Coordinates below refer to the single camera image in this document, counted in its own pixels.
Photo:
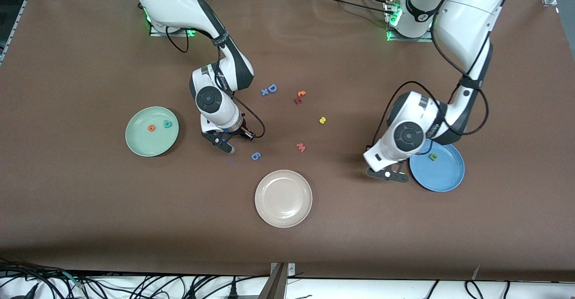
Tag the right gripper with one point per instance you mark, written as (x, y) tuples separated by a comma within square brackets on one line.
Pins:
[(236, 130)]

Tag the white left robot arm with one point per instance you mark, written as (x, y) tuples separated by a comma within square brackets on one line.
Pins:
[(467, 16)]

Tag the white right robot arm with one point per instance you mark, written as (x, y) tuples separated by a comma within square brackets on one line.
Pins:
[(170, 2)]

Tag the blue foam six shape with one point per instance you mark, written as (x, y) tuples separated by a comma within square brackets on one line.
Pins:
[(254, 154)]

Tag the blue foam letter D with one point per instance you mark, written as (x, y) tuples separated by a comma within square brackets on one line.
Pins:
[(269, 88)]

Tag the pink foam letter w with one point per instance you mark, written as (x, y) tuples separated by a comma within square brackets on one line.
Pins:
[(301, 148)]

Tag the beige plate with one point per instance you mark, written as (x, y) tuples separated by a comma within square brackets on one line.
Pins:
[(283, 199)]

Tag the blue plate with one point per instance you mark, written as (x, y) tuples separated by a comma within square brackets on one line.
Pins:
[(442, 175)]

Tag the brown table cover mat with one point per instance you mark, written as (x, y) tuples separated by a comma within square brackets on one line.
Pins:
[(359, 227)]

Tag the green plate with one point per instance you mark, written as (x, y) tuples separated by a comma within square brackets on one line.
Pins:
[(143, 144)]

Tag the white tape scrap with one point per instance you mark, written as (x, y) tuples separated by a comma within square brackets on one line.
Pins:
[(476, 273)]

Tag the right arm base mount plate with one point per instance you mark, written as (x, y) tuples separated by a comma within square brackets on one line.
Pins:
[(155, 33)]

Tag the silver table edge bracket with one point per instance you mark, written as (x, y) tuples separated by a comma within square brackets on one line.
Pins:
[(292, 270)]

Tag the dark metal post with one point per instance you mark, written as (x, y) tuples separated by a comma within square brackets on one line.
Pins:
[(274, 288)]

